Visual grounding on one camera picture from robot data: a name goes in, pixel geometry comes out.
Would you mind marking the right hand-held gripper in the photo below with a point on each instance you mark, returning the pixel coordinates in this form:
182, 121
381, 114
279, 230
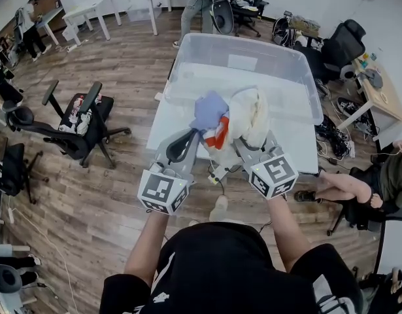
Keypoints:
276, 172

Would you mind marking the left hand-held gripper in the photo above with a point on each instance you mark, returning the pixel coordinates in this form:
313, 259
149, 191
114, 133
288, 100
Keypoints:
161, 188

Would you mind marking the lavender clothes garment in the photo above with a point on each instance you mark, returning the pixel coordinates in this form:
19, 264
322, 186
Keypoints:
208, 108

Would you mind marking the clear plastic storage bin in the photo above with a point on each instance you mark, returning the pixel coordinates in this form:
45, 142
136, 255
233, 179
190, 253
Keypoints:
253, 54

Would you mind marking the person's left forearm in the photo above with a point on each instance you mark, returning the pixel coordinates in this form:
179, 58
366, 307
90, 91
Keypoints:
148, 240

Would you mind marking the person's right forearm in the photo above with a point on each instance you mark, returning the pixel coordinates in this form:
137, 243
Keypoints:
285, 227

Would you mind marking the white power strip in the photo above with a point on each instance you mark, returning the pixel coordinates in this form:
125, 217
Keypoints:
72, 48
217, 175

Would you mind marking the person's white shoe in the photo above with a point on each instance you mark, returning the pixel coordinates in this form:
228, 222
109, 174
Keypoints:
218, 208

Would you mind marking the black sneaker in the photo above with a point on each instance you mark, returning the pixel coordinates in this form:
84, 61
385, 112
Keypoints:
345, 106

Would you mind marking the white pink fabric heap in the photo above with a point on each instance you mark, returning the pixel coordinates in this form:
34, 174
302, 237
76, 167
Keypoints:
78, 116

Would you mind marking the white round headset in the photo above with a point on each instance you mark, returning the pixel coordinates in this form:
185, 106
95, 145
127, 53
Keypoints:
347, 73

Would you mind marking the black white-trimmed backpack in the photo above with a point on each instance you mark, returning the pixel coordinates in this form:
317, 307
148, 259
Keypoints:
284, 31
223, 16

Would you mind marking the person's black t-shirt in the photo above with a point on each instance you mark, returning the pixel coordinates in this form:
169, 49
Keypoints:
220, 267

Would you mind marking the wooden desk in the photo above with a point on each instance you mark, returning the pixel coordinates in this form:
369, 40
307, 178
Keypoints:
383, 103

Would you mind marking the gray crumpled cloth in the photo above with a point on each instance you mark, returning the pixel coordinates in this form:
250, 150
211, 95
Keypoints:
372, 77

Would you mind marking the gray yellow fabric heap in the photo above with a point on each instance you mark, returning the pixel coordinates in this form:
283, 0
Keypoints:
244, 3

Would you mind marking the gray-top table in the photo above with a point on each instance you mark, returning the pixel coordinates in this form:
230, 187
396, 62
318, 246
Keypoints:
48, 18

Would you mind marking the gray black office chair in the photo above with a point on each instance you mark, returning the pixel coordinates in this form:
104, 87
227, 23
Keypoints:
4, 278

